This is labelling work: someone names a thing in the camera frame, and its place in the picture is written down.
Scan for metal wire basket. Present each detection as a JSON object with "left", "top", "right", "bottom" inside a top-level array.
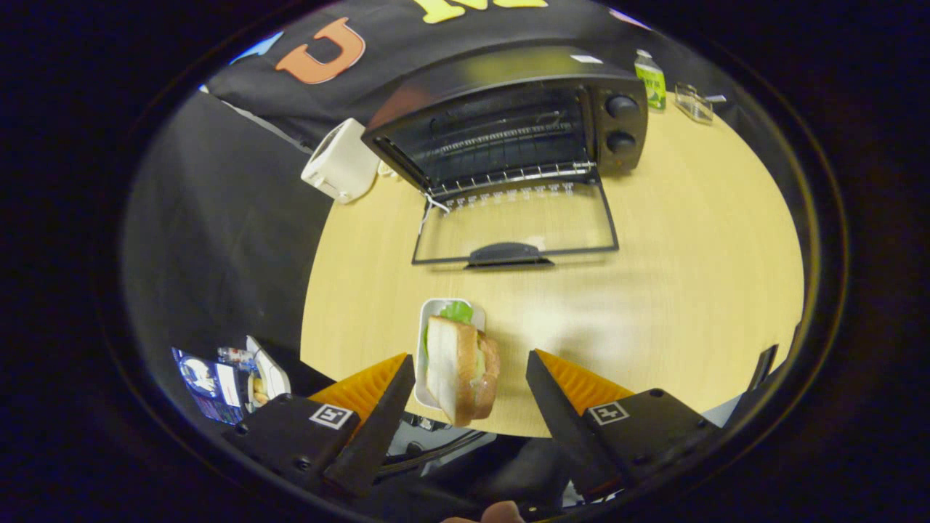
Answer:
[{"left": 674, "top": 83, "right": 727, "bottom": 125}]

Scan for toast sandwich with lettuce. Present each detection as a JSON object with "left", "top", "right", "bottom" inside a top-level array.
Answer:
[{"left": 424, "top": 301, "right": 501, "bottom": 428}]

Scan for white rectangular plate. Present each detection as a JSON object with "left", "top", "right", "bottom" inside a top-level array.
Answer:
[{"left": 414, "top": 297, "right": 487, "bottom": 410}]

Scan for blue printed box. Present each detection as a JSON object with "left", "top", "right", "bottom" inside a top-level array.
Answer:
[{"left": 171, "top": 346, "right": 245, "bottom": 426}]

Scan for white pop-up toaster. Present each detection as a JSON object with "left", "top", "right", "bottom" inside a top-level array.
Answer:
[{"left": 301, "top": 118, "right": 380, "bottom": 205}]

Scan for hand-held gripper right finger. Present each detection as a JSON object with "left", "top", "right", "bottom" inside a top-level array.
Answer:
[{"left": 526, "top": 349, "right": 724, "bottom": 502}]

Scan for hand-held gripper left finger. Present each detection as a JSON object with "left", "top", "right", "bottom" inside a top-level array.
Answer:
[{"left": 222, "top": 353, "right": 416, "bottom": 500}]

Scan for black flat panel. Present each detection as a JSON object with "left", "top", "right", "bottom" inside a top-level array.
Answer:
[{"left": 747, "top": 344, "right": 780, "bottom": 394}]

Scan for black toaster oven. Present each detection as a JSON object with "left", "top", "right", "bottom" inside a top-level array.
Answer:
[{"left": 362, "top": 46, "right": 649, "bottom": 271}]

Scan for green label drink bottle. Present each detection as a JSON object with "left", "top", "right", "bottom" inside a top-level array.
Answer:
[{"left": 634, "top": 49, "right": 667, "bottom": 111}]

